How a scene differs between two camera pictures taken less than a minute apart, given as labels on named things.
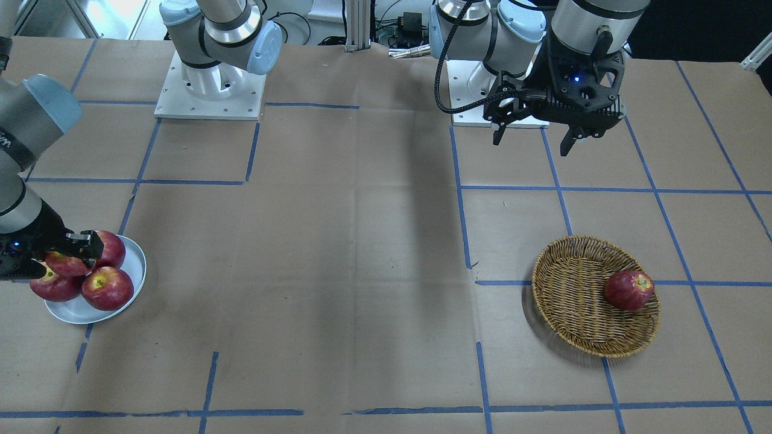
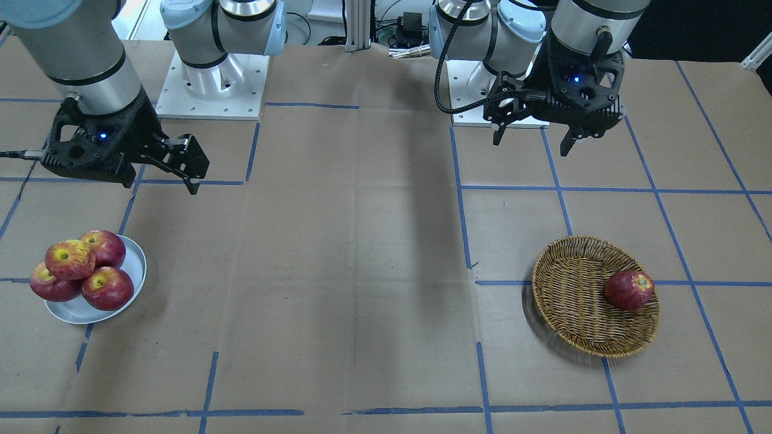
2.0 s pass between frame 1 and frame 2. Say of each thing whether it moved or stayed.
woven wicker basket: stayed
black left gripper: stayed
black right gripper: moved
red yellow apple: stayed
